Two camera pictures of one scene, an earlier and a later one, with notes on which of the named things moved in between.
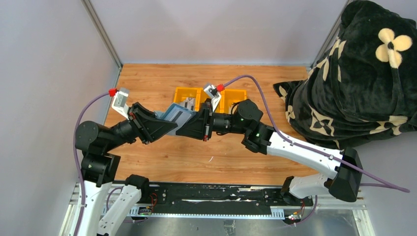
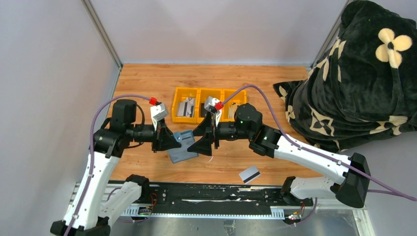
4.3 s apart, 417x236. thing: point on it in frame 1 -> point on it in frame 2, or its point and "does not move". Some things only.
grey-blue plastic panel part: x=179 y=114 -> x=185 y=138
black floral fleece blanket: x=362 y=85 does not move
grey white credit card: x=189 y=103 -> x=182 y=108
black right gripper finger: x=194 y=128 -> x=203 y=146
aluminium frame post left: x=102 y=32 does not move
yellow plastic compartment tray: x=229 y=97 does not move
